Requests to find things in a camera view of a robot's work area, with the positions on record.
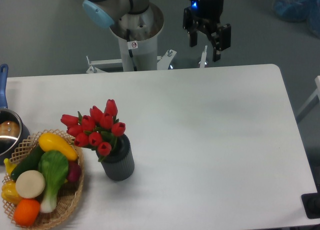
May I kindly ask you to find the blue handled saucepan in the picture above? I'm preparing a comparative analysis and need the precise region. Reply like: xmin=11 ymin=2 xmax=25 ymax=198
xmin=0 ymin=63 xmax=30 ymax=166

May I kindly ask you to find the yellow bell pepper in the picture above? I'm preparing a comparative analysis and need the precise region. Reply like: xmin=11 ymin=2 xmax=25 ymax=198
xmin=1 ymin=180 xmax=23 ymax=205

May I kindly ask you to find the yellow squash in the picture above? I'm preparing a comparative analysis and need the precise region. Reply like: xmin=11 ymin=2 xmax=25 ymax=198
xmin=38 ymin=132 xmax=78 ymax=161

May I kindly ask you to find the white table leg frame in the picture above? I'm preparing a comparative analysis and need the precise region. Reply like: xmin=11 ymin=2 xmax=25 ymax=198
xmin=295 ymin=75 xmax=320 ymax=124

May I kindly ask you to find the dark green cucumber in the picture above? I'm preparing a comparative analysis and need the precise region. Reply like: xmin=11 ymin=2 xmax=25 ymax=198
xmin=10 ymin=145 xmax=45 ymax=181

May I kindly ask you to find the round beige bun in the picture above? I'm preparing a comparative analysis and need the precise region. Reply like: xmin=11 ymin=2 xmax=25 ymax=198
xmin=15 ymin=170 xmax=46 ymax=199

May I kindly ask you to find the orange fruit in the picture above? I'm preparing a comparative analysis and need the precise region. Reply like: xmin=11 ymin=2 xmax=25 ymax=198
xmin=13 ymin=198 xmax=41 ymax=227

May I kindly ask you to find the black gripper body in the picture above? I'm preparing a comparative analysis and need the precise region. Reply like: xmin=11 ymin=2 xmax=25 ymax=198
xmin=182 ymin=0 xmax=224 ymax=36

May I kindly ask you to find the yellow banana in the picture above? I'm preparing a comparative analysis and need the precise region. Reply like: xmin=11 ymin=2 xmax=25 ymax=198
xmin=3 ymin=158 xmax=17 ymax=176

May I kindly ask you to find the dark grey ribbed vase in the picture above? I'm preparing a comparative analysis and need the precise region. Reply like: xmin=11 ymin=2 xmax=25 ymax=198
xmin=100 ymin=134 xmax=135 ymax=181

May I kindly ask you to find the black device at table edge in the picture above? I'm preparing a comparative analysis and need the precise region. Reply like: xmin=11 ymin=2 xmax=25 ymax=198
xmin=301 ymin=193 xmax=320 ymax=219

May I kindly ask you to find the green bok choy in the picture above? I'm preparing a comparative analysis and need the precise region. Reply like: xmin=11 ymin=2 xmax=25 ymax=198
xmin=38 ymin=150 xmax=69 ymax=214

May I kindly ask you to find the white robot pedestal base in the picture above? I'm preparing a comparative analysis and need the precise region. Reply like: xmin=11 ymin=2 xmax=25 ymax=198
xmin=82 ymin=0 xmax=176 ymax=72

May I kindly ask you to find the red tulip bouquet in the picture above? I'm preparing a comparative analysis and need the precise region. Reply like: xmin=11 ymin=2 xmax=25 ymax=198
xmin=60 ymin=99 xmax=126 ymax=162

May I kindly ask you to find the blue plastic bag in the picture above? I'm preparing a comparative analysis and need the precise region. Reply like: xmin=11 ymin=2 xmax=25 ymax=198
xmin=272 ymin=0 xmax=320 ymax=38

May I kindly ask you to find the dark red radish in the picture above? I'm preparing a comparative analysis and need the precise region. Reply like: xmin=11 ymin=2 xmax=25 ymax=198
xmin=66 ymin=161 xmax=82 ymax=183

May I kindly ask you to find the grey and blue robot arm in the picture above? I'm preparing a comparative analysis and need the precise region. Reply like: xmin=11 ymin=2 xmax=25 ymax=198
xmin=82 ymin=0 xmax=231 ymax=62

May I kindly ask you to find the woven wicker basket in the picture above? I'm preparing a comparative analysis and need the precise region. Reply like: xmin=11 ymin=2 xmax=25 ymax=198
xmin=0 ymin=129 xmax=85 ymax=230

